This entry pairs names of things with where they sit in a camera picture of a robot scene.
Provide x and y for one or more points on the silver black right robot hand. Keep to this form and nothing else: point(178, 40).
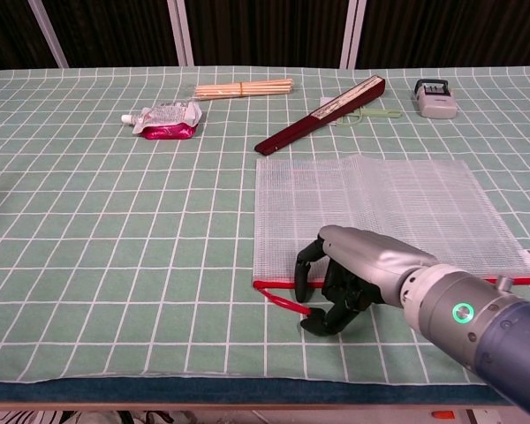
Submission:
point(371, 256)

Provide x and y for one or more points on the white mesh zipper pouch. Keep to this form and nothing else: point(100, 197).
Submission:
point(380, 199)

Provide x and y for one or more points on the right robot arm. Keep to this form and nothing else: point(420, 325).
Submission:
point(490, 322)

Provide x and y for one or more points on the dark red folded fan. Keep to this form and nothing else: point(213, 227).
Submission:
point(318, 117)

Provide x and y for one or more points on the grey stamp device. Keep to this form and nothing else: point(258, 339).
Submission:
point(437, 103)

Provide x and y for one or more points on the pale green plastic clip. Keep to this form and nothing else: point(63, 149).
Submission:
point(380, 114)

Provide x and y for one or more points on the small orange object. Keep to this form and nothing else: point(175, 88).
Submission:
point(442, 414)

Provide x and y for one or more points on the bundle of wooden sticks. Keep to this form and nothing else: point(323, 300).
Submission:
point(243, 89)

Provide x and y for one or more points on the dark teal under cloth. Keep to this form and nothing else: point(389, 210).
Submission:
point(203, 391)

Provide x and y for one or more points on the silver red spout pouch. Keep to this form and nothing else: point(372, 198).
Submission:
point(168, 121)

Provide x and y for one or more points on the green white grid tablecloth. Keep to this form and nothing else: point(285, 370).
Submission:
point(115, 243)

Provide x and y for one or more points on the white aluminium frame post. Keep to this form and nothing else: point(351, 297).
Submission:
point(48, 35)
point(181, 33)
point(353, 33)

